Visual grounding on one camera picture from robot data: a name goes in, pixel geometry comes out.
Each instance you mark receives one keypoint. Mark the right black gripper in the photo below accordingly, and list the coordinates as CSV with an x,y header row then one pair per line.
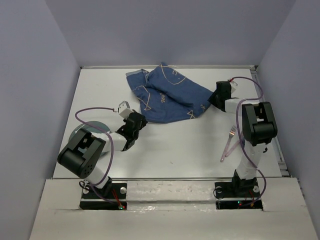
x,y
212,98

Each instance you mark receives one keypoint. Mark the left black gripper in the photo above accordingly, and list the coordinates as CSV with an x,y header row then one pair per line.
x,y
142,122

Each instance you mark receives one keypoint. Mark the blue embroidered cloth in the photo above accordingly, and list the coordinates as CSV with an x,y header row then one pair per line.
x,y
167,96

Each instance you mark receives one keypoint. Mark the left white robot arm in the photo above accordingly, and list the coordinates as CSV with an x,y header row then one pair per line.
x,y
89,155

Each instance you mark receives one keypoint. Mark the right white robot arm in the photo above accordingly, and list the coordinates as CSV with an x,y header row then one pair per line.
x,y
256,128

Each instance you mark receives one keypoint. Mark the teal ceramic plate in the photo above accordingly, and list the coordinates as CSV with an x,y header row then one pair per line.
x,y
98,125

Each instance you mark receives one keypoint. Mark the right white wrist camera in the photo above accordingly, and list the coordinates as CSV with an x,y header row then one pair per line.
x,y
233,85

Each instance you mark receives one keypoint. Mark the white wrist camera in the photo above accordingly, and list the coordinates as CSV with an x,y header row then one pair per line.
x,y
233,85
124,109

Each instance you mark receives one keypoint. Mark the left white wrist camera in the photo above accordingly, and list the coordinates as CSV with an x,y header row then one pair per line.
x,y
124,109

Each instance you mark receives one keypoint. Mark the pink handled fork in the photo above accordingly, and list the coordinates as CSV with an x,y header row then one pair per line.
x,y
231,134

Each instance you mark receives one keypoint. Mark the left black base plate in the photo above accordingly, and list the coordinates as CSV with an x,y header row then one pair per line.
x,y
112,198

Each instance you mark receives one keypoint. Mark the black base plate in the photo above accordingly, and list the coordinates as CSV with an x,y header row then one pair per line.
x,y
227,199
112,198

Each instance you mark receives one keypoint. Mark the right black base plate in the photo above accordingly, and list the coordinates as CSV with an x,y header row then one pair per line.
x,y
227,199

